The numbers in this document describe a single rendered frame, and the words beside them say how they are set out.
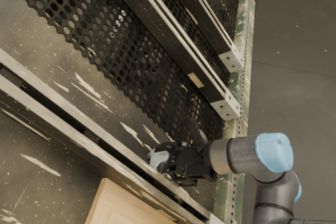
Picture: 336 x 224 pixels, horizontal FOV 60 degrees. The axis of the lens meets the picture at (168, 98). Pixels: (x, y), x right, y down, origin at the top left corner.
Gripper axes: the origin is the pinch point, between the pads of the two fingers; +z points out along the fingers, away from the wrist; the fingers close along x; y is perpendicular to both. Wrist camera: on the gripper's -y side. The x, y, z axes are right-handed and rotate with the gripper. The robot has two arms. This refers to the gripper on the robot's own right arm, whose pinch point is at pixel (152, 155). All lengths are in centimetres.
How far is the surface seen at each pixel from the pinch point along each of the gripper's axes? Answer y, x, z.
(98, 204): 17.6, -10.3, 0.0
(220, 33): -67, 14, -1
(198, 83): -38.7, 13.1, 2.4
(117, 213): 17.1, -4.4, 0.0
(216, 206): -2.3, 37.9, 1.7
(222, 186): -9.4, 37.9, 0.6
